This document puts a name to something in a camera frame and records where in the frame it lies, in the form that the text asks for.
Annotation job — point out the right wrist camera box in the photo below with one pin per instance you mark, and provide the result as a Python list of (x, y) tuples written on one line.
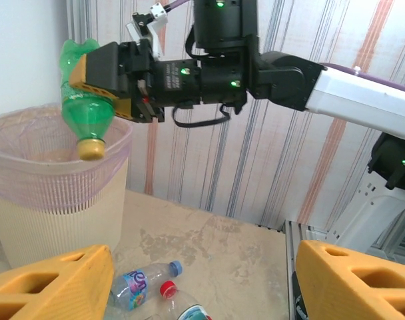
[(156, 20)]

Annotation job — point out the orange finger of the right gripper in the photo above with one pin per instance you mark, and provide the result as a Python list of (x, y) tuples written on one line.
[(102, 70), (123, 108)]

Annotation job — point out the clear bottle red cap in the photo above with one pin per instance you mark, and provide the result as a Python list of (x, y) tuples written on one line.
[(169, 289)]

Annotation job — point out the purple plastic bin liner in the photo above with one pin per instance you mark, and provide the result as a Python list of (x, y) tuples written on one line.
[(39, 180)]

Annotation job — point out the green bottle yellow cap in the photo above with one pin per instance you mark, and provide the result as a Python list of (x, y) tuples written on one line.
[(89, 116)]

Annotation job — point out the pink waste basket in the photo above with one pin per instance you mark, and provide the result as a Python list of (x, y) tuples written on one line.
[(56, 230)]

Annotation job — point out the clear bottle colourful label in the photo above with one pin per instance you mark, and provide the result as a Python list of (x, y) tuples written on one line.
[(139, 285)]

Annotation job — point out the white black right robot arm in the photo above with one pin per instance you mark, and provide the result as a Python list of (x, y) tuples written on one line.
[(362, 96)]

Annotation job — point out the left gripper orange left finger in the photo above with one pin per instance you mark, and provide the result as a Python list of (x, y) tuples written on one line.
[(82, 283)]

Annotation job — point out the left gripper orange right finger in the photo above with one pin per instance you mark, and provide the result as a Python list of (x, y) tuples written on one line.
[(329, 286)]

